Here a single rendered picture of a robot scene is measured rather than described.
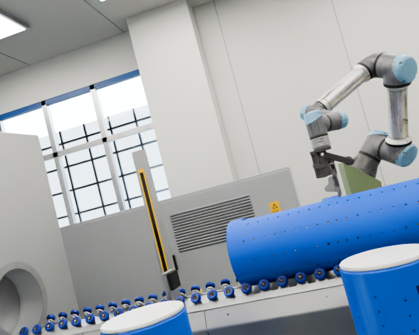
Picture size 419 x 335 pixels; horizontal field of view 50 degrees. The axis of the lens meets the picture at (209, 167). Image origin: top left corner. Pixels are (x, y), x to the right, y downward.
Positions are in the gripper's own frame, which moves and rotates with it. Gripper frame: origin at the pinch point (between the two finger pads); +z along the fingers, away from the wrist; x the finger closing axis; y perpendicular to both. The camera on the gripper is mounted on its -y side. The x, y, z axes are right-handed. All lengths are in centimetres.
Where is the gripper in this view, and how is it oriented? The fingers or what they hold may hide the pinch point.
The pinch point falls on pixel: (340, 194)
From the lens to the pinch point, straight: 189.8
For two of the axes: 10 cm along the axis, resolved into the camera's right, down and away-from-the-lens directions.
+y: -9.2, 2.7, 2.9
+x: -3.0, 0.0, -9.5
